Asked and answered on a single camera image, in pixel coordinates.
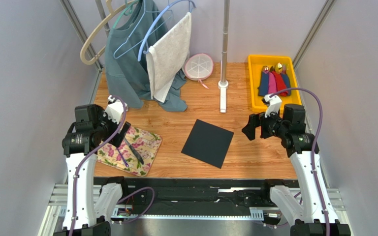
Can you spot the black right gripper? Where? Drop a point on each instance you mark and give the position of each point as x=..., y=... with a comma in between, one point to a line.
x=263, y=124

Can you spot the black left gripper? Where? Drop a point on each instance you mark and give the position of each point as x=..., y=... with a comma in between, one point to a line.
x=117, y=138

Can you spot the iridescent purple spoon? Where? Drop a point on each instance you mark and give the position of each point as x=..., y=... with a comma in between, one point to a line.
x=121, y=155

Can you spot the black paper napkin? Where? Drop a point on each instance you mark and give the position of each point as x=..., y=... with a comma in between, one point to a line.
x=208, y=143

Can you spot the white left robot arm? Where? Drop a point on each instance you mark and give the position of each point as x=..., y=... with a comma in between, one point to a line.
x=94, y=127

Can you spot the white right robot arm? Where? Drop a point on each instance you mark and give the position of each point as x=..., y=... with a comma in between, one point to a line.
x=315, y=215

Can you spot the navy rolled napkin left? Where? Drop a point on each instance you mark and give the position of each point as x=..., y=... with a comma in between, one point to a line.
x=264, y=84

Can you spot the navy rolled napkin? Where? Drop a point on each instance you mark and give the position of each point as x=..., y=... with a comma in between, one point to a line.
x=285, y=79
x=264, y=84

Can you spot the pink rolled napkin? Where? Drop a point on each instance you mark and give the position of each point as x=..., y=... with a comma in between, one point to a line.
x=272, y=85

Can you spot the red rolled napkin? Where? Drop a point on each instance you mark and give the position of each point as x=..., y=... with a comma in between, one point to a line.
x=280, y=84

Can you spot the navy rolled napkin right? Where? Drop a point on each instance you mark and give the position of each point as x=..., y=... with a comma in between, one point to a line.
x=285, y=79

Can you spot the floral placemat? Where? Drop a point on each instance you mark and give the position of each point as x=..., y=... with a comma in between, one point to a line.
x=145, y=142

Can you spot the metal rack pole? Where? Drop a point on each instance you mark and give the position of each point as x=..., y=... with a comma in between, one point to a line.
x=223, y=83

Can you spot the teal hanging shirt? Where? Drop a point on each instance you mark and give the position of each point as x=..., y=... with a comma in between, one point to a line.
x=127, y=77

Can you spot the yellow plastic bin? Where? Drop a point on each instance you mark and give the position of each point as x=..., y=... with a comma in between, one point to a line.
x=259, y=63

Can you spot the gold spoon in bin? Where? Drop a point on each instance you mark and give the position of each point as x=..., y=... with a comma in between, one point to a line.
x=278, y=68

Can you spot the pink white mesh basket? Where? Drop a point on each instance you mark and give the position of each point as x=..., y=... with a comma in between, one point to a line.
x=198, y=68

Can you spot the white hanging towel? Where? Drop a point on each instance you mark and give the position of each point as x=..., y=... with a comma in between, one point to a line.
x=167, y=57

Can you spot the teal clothes hanger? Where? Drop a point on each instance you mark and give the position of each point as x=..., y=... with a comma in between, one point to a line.
x=123, y=14

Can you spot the beige clothes hanger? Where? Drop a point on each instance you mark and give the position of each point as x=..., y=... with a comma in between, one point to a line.
x=93, y=50

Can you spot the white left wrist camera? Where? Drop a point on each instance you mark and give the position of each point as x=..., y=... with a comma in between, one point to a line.
x=115, y=109

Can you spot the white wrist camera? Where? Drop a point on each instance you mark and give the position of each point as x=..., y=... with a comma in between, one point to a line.
x=115, y=109
x=273, y=104

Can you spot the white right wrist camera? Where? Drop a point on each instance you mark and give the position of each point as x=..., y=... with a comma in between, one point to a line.
x=273, y=104

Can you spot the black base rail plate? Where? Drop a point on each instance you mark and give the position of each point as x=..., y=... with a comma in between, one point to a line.
x=200, y=197

